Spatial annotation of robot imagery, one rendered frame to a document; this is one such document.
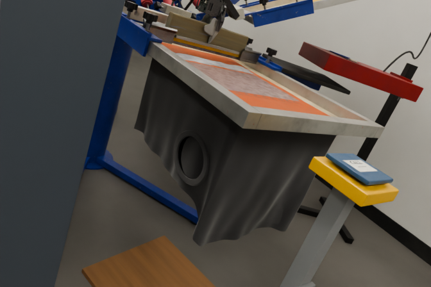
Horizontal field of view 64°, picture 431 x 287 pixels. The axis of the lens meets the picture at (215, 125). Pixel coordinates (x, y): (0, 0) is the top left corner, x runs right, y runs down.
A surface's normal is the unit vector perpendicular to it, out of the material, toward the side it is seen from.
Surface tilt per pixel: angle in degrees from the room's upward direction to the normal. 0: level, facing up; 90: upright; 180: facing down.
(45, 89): 90
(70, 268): 0
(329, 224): 90
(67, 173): 90
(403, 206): 90
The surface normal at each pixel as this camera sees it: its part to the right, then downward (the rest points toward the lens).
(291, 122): 0.54, 0.47
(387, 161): -0.77, -0.06
